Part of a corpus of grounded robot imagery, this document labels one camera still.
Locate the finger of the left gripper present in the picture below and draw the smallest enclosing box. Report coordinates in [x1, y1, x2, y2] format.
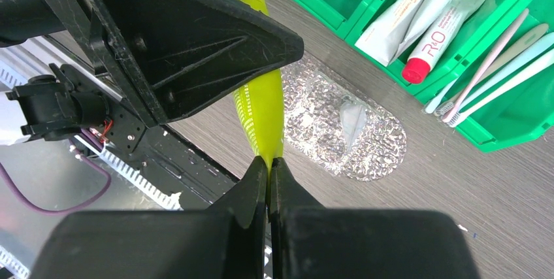
[88, 0, 304, 127]

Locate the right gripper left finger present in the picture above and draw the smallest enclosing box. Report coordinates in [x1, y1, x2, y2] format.
[208, 156, 268, 278]

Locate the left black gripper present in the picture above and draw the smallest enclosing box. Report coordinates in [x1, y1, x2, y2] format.
[1, 0, 65, 48]

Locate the white orange-print toothpaste tube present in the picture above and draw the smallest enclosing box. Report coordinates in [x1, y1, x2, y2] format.
[355, 0, 423, 66]

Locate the yellow-green toothpaste tube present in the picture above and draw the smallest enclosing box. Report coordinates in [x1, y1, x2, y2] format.
[233, 0, 284, 172]

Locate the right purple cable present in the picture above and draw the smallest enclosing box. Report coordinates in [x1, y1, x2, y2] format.
[0, 129, 112, 216]

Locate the pink toothbrush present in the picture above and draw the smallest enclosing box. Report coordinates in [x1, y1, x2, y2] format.
[441, 8, 529, 123]

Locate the pale blue toothbrush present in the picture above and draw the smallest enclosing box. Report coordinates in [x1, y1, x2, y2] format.
[423, 33, 553, 114]

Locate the grey green-cap toothpaste tube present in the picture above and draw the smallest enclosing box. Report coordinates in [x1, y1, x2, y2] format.
[339, 99, 367, 152]

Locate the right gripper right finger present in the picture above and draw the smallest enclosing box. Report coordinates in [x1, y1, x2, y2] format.
[267, 157, 323, 278]

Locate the beige toothbrush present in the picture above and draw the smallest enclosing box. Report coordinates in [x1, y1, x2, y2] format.
[433, 23, 549, 116]

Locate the pale mint toothpaste tube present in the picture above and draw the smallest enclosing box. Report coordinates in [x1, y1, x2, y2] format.
[392, 0, 452, 61]

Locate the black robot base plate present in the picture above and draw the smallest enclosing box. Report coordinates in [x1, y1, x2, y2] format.
[43, 34, 239, 211]

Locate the white red-cap toothpaste tube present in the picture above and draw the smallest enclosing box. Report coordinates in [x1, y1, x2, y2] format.
[402, 0, 485, 84]

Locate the green compartment bin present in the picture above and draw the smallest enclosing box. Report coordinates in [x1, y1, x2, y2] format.
[294, 0, 553, 152]

